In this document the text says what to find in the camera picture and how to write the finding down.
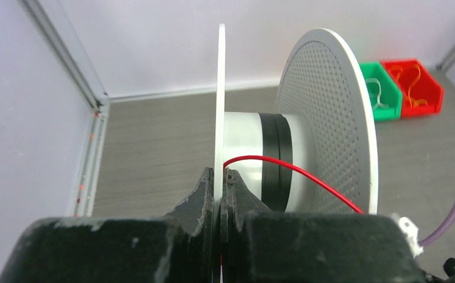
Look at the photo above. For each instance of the green bin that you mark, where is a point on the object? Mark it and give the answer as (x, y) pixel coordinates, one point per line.
(384, 94)

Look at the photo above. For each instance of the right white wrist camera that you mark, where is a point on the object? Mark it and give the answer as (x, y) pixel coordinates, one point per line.
(410, 231)

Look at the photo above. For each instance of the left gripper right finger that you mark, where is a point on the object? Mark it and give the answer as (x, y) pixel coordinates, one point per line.
(247, 246)

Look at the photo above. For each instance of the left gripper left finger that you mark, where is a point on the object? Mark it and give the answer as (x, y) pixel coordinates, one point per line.
(192, 250)

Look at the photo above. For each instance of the left aluminium frame post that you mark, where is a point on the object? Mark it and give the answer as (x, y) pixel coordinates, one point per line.
(61, 34)

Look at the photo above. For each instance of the grey cable spool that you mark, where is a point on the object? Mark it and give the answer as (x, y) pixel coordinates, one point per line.
(323, 123)

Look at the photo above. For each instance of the red bin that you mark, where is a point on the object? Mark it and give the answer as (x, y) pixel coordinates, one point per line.
(422, 95)

